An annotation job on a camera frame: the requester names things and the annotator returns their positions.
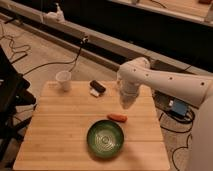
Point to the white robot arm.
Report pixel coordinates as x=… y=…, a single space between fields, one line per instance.
x=196 y=90

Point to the black and white eraser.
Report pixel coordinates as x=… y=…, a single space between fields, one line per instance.
x=96 y=89

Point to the orange carrot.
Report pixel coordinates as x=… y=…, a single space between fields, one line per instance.
x=118 y=118

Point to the white paper cup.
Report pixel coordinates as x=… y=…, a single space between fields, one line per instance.
x=64 y=79

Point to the green ceramic bowl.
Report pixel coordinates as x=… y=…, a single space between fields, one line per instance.
x=105 y=139

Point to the blue electronic box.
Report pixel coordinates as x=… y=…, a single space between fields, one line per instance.
x=179 y=108

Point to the grey metal rail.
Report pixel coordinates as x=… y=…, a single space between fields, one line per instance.
x=124 y=29

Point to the white object on rail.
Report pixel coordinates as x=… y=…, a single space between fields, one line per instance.
x=58 y=15

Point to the black chair frame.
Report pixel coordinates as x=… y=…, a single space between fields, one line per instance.
x=13 y=92

